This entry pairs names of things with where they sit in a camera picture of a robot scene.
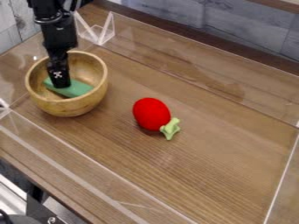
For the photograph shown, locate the clear acrylic enclosure wall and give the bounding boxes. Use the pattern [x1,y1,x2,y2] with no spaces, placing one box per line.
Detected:
[0,13,299,224]

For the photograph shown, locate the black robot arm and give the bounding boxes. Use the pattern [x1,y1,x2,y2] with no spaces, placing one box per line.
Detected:
[27,0,79,88]

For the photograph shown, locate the black metal table bracket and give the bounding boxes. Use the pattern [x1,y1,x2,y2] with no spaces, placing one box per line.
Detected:
[26,185,67,224]

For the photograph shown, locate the red plush strawberry toy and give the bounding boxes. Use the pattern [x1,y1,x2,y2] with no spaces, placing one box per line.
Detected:
[132,98,180,140]

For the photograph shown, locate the clear acrylic corner bracket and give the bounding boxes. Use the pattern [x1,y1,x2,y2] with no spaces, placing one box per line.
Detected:
[74,12,116,46]

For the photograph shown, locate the green rectangular block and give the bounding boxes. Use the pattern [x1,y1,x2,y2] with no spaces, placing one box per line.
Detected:
[43,78,94,98]

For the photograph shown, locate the light wooden bowl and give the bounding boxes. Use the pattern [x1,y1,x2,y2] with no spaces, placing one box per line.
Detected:
[24,51,108,117]

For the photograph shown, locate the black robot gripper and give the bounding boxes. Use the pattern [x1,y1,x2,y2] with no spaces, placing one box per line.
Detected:
[36,16,79,88]

